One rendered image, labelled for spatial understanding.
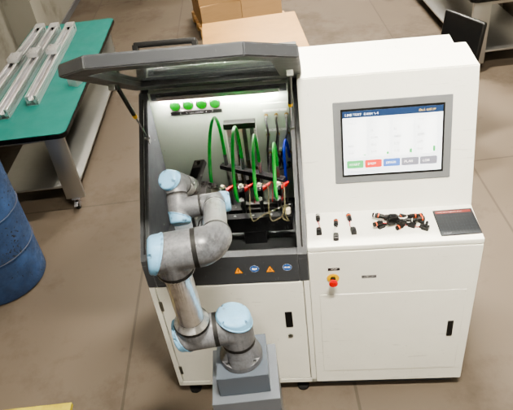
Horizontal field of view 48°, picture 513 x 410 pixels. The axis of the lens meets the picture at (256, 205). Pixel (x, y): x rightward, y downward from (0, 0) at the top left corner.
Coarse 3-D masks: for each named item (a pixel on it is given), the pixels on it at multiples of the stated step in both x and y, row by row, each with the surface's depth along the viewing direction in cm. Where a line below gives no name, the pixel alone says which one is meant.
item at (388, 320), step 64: (320, 64) 236; (384, 64) 229; (448, 64) 224; (320, 128) 235; (320, 192) 247; (384, 192) 245; (448, 192) 243; (320, 256) 237; (384, 256) 236; (448, 256) 234; (320, 320) 261; (384, 320) 259; (448, 320) 258
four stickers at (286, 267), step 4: (284, 264) 241; (288, 264) 241; (236, 268) 243; (240, 268) 243; (252, 268) 243; (256, 268) 243; (268, 268) 243; (272, 268) 243; (284, 268) 242; (288, 268) 242; (236, 272) 245; (240, 272) 245; (252, 272) 244; (268, 272) 244; (272, 272) 244
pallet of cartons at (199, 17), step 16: (192, 0) 707; (208, 0) 656; (224, 0) 659; (240, 0) 666; (256, 0) 670; (272, 0) 674; (192, 16) 727; (208, 16) 665; (224, 16) 671; (240, 16) 676
